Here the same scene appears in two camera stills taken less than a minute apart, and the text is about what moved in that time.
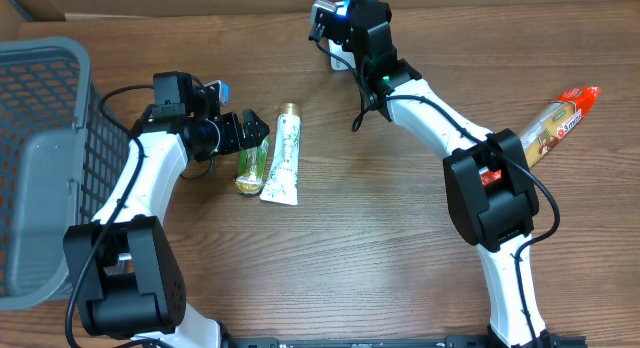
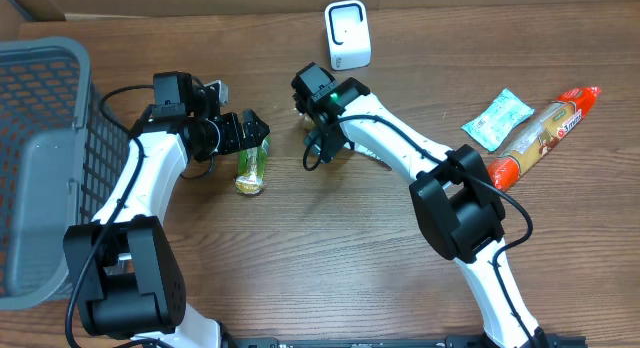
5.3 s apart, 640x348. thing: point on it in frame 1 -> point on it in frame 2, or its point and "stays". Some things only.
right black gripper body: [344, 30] -> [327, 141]
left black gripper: [240, 133] stays
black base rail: [552, 341] stays
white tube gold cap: [282, 185] -> [313, 137]
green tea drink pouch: [252, 168] stays
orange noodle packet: [547, 128] stays
